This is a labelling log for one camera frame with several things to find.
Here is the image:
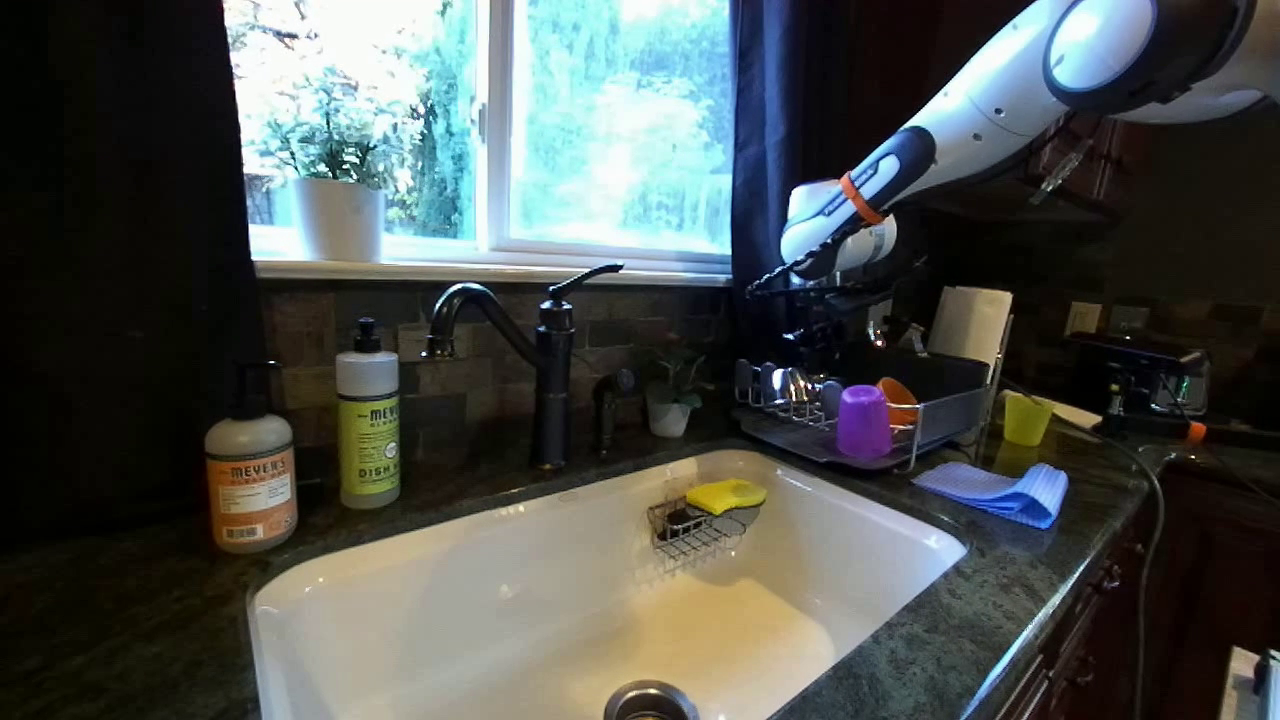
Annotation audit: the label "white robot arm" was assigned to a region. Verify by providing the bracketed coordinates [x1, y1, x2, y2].
[731, 0, 1280, 370]

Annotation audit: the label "green plastic cup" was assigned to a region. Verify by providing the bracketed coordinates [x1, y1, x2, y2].
[1003, 391, 1050, 449]

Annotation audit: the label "small potted counter plant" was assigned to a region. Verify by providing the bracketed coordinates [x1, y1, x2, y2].
[642, 348, 706, 442]

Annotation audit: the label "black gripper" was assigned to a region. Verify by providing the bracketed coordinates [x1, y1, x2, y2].
[741, 254, 908, 370]

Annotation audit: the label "blue striped dish cloth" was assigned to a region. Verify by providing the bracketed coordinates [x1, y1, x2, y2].
[916, 462, 1068, 528]

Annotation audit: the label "white pot window plant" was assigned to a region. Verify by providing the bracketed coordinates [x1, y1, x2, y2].
[259, 68, 395, 264]

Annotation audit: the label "green label soap bottle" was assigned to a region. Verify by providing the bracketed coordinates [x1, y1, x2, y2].
[337, 317, 399, 509]

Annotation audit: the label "orange plastic cup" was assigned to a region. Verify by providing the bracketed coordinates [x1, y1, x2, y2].
[877, 375, 918, 428]

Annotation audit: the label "paper towel roll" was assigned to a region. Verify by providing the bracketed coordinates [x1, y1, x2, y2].
[929, 285, 1013, 386]

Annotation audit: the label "steel dish rack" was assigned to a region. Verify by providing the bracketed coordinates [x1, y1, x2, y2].
[731, 354, 992, 474]

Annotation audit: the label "white ceramic kitchen sink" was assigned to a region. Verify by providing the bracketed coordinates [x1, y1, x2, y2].
[246, 449, 964, 720]

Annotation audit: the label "dark bronze kitchen faucet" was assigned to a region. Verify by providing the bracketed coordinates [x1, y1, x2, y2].
[424, 264, 611, 468]

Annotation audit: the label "yellow sponge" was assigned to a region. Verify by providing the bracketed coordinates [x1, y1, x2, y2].
[682, 479, 767, 517]

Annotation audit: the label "black toaster appliance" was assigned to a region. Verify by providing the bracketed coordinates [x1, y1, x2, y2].
[1068, 334, 1210, 419]

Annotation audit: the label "purple plastic cup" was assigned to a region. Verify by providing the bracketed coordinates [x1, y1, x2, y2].
[835, 386, 892, 466]

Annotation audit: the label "dark blue curtain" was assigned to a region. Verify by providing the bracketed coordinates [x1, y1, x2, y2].
[729, 0, 810, 362]

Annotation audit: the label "orange label soap bottle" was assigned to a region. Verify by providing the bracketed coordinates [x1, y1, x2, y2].
[205, 365, 299, 551]

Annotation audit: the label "sink drain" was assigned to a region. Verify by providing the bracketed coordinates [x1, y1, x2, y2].
[605, 679, 698, 720]

